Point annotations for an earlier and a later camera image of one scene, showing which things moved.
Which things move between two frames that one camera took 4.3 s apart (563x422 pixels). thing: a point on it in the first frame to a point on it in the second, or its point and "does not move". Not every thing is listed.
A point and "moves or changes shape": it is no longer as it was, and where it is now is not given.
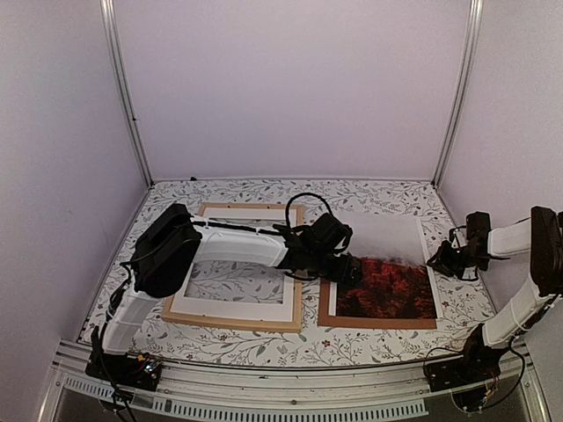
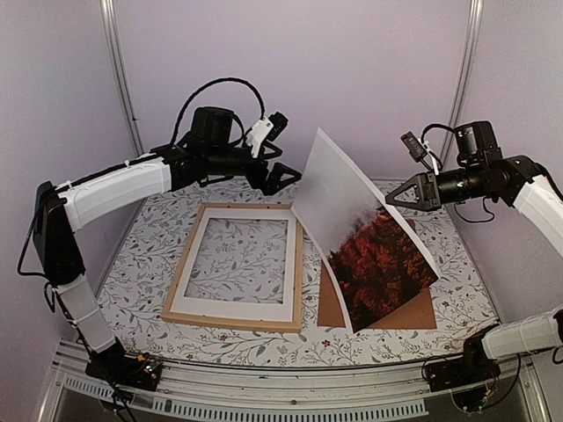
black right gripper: (441, 264) to (424, 202)
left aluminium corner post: (109, 23) does not move
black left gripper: (341, 276) to (271, 185)
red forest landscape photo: (396, 281) moves or changes shape
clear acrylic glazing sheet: (232, 280) does not move
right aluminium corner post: (475, 25) does not move
